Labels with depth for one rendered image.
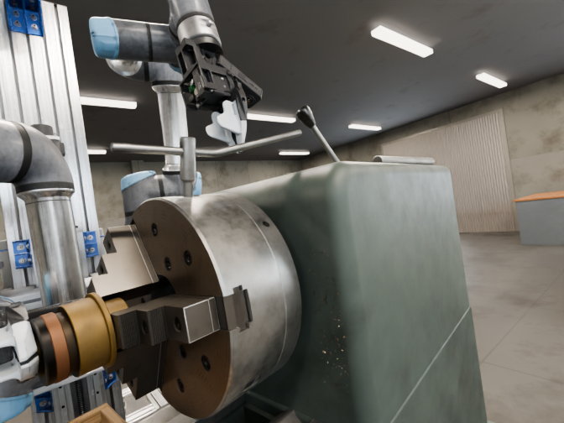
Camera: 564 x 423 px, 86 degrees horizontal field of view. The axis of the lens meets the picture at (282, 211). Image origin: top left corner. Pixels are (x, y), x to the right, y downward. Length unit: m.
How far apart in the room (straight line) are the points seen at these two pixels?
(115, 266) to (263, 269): 0.21
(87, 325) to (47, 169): 0.40
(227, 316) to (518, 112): 8.47
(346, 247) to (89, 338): 0.32
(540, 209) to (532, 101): 2.79
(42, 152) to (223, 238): 0.45
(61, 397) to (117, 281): 0.82
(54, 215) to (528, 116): 8.45
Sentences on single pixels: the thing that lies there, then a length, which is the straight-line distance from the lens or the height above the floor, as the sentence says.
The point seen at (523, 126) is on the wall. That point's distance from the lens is 8.60.
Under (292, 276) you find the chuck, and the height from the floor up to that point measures 1.10.
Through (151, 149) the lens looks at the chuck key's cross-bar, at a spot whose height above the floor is 1.30.
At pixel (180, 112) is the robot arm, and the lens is 1.14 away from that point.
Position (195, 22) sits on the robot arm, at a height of 1.55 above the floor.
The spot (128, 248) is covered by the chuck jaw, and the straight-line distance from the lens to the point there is 0.51.
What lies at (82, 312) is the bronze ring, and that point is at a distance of 0.43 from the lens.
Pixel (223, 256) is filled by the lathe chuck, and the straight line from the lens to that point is 0.37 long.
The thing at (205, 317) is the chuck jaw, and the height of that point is 1.09.
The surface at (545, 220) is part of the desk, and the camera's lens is 6.73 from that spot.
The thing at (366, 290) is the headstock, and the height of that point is 1.06.
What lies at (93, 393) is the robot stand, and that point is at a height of 0.70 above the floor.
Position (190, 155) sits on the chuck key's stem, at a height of 1.29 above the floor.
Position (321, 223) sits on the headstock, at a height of 1.17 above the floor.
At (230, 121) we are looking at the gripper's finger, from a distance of 0.57.
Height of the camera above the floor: 1.19
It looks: level
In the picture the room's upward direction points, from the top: 8 degrees counter-clockwise
